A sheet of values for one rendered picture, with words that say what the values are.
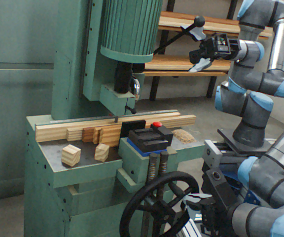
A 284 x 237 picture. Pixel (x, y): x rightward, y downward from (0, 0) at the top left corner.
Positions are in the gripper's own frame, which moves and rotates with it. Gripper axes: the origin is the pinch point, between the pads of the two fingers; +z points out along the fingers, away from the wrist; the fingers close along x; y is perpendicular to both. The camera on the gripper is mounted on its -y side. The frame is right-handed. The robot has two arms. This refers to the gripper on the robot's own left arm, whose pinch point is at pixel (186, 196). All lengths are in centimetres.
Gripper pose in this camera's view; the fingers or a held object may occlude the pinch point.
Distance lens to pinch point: 91.5
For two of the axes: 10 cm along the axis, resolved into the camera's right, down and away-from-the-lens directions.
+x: 8.6, -1.6, 4.8
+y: 1.7, 9.8, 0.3
